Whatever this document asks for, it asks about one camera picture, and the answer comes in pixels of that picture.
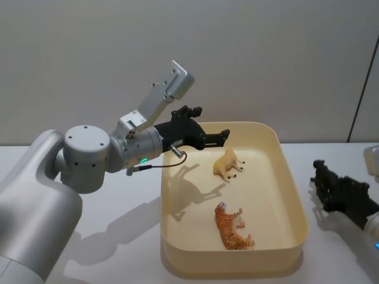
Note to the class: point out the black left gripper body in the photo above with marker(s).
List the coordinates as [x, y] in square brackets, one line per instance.
[183, 133]

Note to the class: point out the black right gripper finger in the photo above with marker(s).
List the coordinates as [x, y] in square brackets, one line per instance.
[320, 168]
[317, 192]

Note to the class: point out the yellow toy lion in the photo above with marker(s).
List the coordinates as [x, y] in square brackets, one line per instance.
[226, 162]

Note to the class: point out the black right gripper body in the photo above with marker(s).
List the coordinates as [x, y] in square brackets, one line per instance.
[346, 195]

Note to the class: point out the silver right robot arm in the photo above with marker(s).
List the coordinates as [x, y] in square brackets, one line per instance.
[373, 230]

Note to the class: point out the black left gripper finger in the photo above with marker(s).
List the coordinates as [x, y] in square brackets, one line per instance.
[189, 113]
[217, 138]

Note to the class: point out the cream plastic tray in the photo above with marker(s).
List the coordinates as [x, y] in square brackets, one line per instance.
[266, 165]

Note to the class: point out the orange striped toy tiger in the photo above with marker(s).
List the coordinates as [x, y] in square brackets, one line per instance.
[228, 227]

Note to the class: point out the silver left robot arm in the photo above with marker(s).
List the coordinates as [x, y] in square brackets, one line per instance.
[44, 189]

